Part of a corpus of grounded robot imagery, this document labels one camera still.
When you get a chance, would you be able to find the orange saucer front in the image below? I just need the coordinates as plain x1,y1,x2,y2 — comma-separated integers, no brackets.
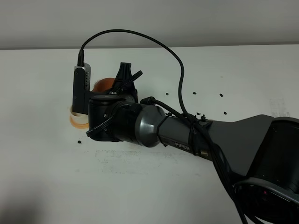
70,114,89,129

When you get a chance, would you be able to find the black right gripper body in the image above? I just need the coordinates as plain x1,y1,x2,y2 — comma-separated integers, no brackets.
89,81,138,103

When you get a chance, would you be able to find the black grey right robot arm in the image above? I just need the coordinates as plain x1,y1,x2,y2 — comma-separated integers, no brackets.
86,63,299,224

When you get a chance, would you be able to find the white teacup front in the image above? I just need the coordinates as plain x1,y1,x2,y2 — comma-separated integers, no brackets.
70,106,88,126

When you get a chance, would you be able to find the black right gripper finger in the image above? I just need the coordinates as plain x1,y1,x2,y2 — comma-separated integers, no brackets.
114,62,132,82

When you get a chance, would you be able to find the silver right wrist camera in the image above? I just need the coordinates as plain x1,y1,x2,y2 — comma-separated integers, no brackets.
72,63,91,114

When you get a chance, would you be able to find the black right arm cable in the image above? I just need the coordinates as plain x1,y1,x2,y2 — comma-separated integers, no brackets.
78,29,264,224

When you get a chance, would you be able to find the brown clay teapot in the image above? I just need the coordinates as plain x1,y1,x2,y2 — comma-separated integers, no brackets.
92,78,114,93

